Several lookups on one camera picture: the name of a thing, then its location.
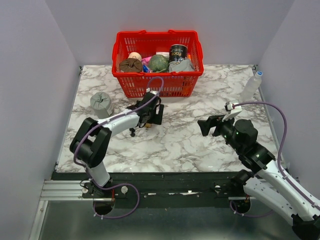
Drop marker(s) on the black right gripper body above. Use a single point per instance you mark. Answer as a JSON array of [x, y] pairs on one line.
[[225, 128]]

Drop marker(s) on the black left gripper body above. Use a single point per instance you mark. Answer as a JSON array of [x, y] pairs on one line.
[[156, 119]]

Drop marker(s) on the black head key bunch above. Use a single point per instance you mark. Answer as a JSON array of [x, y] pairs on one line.
[[132, 132]]

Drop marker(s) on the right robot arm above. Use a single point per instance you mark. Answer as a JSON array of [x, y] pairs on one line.
[[265, 181]]

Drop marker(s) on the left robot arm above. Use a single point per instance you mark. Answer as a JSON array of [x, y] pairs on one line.
[[90, 144]]

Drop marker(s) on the green round ball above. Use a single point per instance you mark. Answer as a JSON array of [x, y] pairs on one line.
[[158, 64]]

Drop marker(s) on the pink packet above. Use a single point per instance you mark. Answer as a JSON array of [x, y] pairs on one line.
[[145, 64]]

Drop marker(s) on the brown wrapped roll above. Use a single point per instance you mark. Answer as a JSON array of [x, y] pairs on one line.
[[131, 65]]

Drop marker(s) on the grey wrapped roll in basket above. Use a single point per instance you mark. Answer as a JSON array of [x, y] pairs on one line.
[[183, 66]]

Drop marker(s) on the clear plastic bottle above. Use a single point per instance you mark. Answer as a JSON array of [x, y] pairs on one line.
[[251, 86]]

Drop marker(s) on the red plastic basket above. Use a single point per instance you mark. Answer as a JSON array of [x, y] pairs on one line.
[[147, 43]]

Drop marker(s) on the grey wrapped roll on table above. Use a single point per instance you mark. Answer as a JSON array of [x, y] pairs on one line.
[[102, 105]]

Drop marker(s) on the beige egg shaped object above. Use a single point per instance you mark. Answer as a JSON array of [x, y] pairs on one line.
[[135, 55]]

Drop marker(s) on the black can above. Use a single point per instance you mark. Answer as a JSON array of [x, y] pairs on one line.
[[177, 53]]

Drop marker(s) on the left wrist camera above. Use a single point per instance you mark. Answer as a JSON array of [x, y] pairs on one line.
[[151, 93]]

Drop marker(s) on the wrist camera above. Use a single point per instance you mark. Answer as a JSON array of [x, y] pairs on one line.
[[151, 93], [232, 110]]

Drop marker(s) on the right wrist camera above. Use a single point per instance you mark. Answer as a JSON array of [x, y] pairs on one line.
[[232, 110]]

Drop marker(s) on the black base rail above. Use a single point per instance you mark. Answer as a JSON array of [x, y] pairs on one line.
[[170, 190]]

